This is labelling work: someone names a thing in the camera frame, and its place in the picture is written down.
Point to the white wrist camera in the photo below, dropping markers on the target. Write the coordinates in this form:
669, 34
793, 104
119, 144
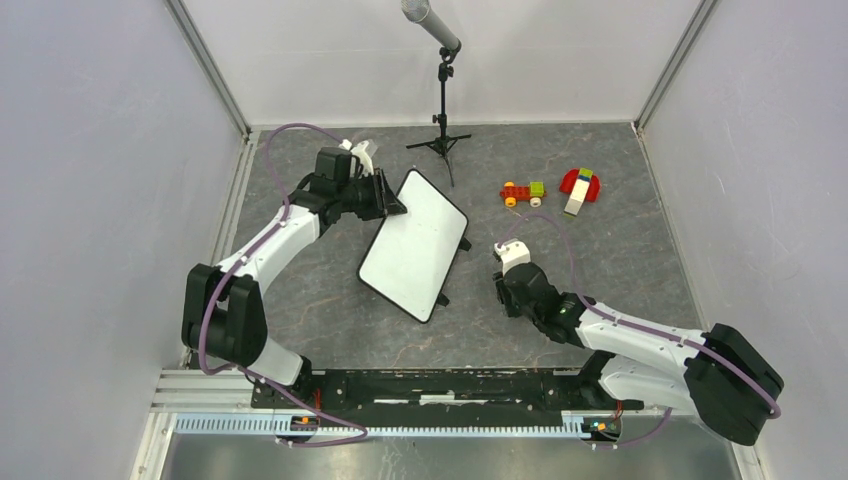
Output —
364, 150
511, 253

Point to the red white toy block figure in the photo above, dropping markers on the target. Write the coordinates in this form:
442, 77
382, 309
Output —
581, 185

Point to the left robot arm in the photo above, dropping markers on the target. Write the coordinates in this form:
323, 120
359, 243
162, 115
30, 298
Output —
224, 315

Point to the right corner aluminium post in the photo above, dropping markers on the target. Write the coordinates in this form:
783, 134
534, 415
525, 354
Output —
691, 33

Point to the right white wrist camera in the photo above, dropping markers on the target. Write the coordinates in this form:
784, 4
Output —
511, 253

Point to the corner aluminium post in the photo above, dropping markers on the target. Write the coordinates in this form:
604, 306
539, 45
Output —
691, 33
203, 55

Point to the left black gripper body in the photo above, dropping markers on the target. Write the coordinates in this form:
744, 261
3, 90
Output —
360, 196

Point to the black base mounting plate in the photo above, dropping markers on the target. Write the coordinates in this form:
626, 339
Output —
454, 398

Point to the white whiteboard with red writing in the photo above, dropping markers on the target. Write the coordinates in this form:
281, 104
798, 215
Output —
411, 255

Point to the grey microphone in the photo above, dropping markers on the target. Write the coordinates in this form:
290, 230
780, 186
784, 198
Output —
420, 12

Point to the red toy block car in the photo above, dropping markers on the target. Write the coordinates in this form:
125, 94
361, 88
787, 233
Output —
533, 194

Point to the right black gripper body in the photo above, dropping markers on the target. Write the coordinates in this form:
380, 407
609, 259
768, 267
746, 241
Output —
525, 311

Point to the aluminium frame rail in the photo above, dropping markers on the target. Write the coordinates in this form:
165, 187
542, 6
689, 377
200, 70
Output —
238, 403

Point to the black microphone tripod stand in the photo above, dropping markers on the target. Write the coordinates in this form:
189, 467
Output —
443, 143

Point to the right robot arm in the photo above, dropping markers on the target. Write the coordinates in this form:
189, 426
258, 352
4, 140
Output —
716, 374

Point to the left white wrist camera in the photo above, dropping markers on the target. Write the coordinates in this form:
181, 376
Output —
364, 150

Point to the left corner aluminium post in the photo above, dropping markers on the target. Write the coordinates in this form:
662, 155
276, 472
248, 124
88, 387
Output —
203, 55

